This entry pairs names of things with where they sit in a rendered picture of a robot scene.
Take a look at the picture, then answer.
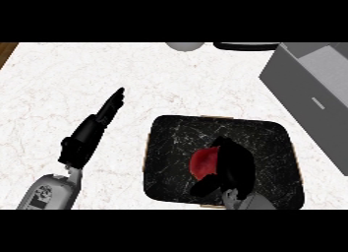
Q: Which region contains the red pear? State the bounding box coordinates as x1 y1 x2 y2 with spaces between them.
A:
189 146 221 181

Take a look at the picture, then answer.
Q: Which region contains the grey round object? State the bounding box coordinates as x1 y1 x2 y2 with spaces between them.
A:
164 41 207 52

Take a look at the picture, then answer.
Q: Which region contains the black marbled tray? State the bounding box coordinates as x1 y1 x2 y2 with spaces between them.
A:
142 114 305 211

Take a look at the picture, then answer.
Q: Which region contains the grey open box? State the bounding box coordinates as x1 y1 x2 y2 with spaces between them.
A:
258 41 348 177

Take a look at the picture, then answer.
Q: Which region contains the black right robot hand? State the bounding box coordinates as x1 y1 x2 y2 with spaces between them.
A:
189 135 258 199

